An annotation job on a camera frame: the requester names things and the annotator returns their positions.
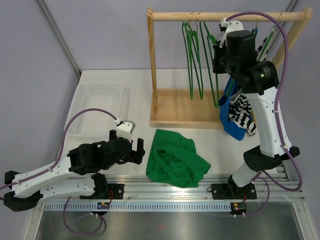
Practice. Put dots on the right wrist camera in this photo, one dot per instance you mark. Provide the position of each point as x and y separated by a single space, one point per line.
230 26

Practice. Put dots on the green hanger under blue top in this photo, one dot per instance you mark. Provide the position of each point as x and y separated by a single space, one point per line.
256 29

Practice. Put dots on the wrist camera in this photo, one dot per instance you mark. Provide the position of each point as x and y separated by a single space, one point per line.
125 128
230 26

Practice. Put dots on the wooden clothes rack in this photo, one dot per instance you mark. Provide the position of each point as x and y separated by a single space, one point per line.
171 107

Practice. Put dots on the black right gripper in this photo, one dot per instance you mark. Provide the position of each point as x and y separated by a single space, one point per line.
219 50

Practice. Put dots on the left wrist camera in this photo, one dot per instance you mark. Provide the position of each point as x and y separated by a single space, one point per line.
125 128

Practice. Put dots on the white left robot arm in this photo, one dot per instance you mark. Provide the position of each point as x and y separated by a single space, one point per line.
77 174

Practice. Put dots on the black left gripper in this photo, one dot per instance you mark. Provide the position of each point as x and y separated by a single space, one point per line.
135 156

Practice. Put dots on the black white striped top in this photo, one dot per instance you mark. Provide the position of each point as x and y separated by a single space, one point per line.
241 45

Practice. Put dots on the aluminium mounting rail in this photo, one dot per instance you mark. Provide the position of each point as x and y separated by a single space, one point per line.
141 188

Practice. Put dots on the green velvet hanger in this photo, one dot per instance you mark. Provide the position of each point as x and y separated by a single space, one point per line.
208 42

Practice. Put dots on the white plastic basket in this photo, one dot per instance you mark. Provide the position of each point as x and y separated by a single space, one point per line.
110 96

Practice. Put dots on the blue tank top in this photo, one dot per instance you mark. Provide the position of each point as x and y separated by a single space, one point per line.
235 112

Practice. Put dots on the white slotted cable duct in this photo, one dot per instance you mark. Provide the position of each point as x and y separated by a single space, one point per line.
120 206

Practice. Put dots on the green hanger under striped top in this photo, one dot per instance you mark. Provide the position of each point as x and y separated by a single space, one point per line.
262 50

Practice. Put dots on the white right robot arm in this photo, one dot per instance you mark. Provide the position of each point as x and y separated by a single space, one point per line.
259 82

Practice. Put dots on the green tank top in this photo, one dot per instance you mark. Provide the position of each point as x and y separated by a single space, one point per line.
173 160

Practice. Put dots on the green hanger on rack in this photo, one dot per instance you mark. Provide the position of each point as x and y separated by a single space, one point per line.
196 56
187 45

